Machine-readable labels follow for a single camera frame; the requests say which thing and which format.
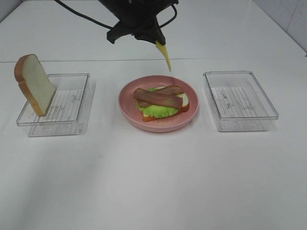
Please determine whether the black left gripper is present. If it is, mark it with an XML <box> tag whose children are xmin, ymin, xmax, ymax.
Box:
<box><xmin>100</xmin><ymin>0</ymin><xmax>178</xmax><ymax>45</ymax></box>

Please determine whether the yellow cheese slice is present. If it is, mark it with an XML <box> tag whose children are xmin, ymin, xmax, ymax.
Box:
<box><xmin>155</xmin><ymin>41</ymin><xmax>172</xmax><ymax>72</ymax></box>

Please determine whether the bacon strip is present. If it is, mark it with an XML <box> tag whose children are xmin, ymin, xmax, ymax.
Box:
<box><xmin>133</xmin><ymin>88</ymin><xmax>183</xmax><ymax>109</ymax></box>
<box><xmin>136</xmin><ymin>85</ymin><xmax>184</xmax><ymax>108</ymax></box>

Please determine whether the green lettuce leaf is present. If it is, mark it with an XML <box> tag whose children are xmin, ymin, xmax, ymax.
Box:
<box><xmin>133</xmin><ymin>85</ymin><xmax>184</xmax><ymax>121</ymax></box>

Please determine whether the bread slice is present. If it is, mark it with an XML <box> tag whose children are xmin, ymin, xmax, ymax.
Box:
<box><xmin>14</xmin><ymin>54</ymin><xmax>56</xmax><ymax>116</ymax></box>
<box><xmin>138</xmin><ymin>93</ymin><xmax>189</xmax><ymax>122</ymax></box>

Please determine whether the pink round plate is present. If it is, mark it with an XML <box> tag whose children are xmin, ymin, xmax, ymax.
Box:
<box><xmin>118</xmin><ymin>75</ymin><xmax>199</xmax><ymax>132</ymax></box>

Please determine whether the right clear plastic container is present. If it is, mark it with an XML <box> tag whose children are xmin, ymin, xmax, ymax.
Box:
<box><xmin>203</xmin><ymin>70</ymin><xmax>279</xmax><ymax>132</ymax></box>

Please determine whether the clear plastic container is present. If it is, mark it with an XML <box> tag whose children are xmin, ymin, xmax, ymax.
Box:
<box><xmin>203</xmin><ymin>70</ymin><xmax>279</xmax><ymax>132</ymax></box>
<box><xmin>16</xmin><ymin>73</ymin><xmax>95</xmax><ymax>137</ymax></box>

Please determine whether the left clear plastic container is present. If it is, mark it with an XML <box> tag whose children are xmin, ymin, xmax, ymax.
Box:
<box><xmin>16</xmin><ymin>73</ymin><xmax>95</xmax><ymax>137</ymax></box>

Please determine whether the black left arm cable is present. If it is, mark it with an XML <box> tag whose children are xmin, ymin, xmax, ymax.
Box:
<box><xmin>53</xmin><ymin>0</ymin><xmax>178</xmax><ymax>31</ymax></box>

